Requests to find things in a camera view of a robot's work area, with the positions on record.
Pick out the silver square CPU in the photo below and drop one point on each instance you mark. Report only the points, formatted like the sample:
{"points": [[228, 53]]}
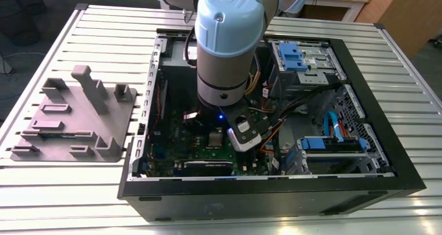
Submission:
{"points": [[215, 139]]}

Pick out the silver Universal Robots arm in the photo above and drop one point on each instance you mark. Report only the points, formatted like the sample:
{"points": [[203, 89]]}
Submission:
{"points": [[224, 72]]}

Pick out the green motherboard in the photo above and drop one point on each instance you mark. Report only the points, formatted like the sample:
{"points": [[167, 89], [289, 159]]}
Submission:
{"points": [[183, 147]]}

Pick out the grey power supply unit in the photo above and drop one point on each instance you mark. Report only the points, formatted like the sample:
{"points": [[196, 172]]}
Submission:
{"points": [[176, 85]]}

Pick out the white paper label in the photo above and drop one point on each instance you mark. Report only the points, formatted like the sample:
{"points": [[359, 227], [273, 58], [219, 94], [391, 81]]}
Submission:
{"points": [[273, 164], [264, 91]]}

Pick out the black RAM slot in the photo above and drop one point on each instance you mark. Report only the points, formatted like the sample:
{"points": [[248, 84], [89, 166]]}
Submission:
{"points": [[245, 160], [255, 160], [240, 160], [251, 160]]}

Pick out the black graphics card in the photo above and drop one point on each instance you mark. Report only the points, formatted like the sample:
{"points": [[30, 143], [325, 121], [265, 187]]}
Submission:
{"points": [[207, 166]]}

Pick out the blue disk carrier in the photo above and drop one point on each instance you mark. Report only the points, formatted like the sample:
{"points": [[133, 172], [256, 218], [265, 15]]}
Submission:
{"points": [[312, 145]]}

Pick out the silver metal disk bay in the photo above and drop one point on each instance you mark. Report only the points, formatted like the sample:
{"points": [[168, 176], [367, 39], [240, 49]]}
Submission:
{"points": [[303, 165]]}

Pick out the grey metal drive cage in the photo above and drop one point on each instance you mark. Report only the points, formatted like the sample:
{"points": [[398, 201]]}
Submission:
{"points": [[309, 78]]}

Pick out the blue plastic drive latch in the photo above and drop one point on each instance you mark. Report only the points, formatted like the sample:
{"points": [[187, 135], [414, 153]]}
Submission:
{"points": [[288, 55]]}

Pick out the black open PC case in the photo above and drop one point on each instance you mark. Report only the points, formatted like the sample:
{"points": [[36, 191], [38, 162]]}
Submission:
{"points": [[261, 201]]}

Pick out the grey plastic parts rack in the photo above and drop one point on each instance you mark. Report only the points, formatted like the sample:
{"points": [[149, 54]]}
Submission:
{"points": [[85, 131]]}

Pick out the black hard disk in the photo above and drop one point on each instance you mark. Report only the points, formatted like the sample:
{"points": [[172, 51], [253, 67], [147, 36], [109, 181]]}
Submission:
{"points": [[341, 147]]}

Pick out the dark RAM stick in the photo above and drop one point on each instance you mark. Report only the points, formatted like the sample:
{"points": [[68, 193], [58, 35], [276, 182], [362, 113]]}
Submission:
{"points": [[56, 136]]}

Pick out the wooden cabinet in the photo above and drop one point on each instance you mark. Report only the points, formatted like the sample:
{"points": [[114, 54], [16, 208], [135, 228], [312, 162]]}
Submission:
{"points": [[407, 17]]}

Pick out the small metallic wrist camera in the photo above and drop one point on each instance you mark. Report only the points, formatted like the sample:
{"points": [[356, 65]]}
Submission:
{"points": [[191, 116]]}

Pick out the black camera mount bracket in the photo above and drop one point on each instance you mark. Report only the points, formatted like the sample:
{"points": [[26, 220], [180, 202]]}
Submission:
{"points": [[237, 110]]}

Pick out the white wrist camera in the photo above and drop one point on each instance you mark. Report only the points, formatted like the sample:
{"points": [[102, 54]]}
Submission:
{"points": [[248, 143]]}

